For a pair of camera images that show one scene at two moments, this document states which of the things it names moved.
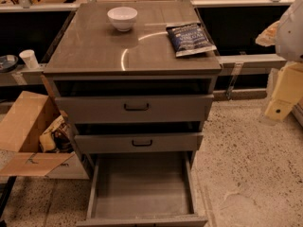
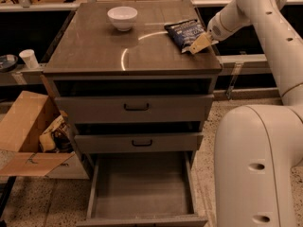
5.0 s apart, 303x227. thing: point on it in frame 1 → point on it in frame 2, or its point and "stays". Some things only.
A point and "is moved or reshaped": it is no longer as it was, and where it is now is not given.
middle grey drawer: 142,143 stays
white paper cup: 29,59 stays
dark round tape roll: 8,62 stays
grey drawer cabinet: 135,112 stays
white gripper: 291,35 → 215,28
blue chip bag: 187,38 is moved or reshaped
